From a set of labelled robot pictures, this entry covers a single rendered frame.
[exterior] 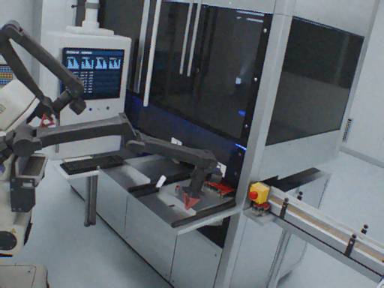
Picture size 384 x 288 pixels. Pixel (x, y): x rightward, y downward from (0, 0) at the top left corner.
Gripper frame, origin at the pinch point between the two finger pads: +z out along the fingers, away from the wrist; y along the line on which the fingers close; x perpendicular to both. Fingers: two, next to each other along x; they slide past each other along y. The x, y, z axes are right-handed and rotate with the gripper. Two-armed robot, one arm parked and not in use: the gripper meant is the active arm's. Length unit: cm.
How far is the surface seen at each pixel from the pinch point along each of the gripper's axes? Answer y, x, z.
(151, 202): -7.2, 14.9, 5.4
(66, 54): -33, 91, -44
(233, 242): 32.1, -12.0, 13.7
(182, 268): 45, 19, 52
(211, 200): 19.5, 2.1, -3.2
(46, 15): 106, 496, -84
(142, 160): 15, 54, -2
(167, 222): -10.9, -1.7, 6.2
